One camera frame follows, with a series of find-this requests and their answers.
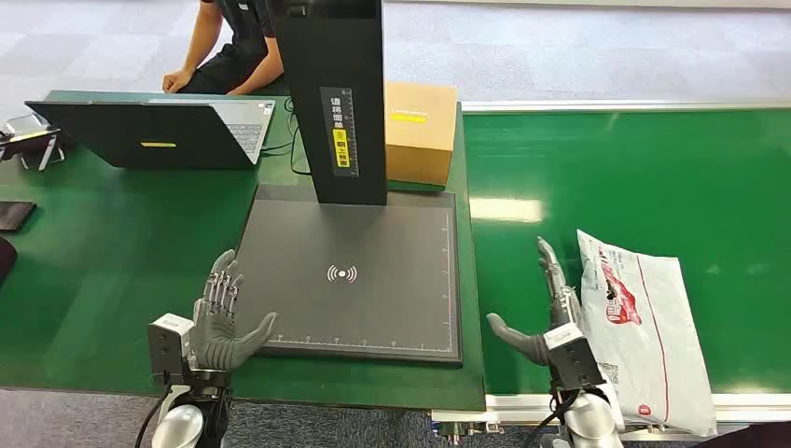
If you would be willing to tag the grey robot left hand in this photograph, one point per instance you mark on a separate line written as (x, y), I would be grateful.
(216, 340)

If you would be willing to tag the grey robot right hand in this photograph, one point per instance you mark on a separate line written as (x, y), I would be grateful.
(559, 303)

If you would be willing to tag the white plastic mailer package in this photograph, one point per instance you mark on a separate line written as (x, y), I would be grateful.
(649, 334)

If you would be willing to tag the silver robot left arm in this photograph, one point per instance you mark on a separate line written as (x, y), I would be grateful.
(194, 411)

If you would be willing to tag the green conveyor belt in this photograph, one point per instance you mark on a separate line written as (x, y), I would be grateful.
(649, 179)

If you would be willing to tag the black inbound scanner machine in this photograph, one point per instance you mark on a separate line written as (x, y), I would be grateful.
(352, 266)

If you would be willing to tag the brown cardboard delivery box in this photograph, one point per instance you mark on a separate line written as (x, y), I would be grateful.
(420, 133)

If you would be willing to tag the dark open laptop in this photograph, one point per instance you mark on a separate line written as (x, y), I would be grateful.
(154, 139)

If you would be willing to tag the rounded black object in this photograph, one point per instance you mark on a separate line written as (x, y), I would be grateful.
(5, 260)

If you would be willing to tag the flat black case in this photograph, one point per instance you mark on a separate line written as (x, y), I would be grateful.
(12, 215)

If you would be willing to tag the phone on silver stand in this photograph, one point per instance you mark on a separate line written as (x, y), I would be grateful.
(31, 142)

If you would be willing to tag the person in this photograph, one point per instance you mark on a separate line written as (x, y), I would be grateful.
(238, 49)

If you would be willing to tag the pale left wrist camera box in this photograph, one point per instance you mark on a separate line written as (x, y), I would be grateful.
(168, 343)

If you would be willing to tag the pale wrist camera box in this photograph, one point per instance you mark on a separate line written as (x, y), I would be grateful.
(168, 343)
(571, 358)

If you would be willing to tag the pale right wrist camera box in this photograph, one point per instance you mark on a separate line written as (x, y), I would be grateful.
(571, 358)

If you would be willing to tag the aluminium conveyor frame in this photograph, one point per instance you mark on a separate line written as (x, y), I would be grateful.
(525, 408)

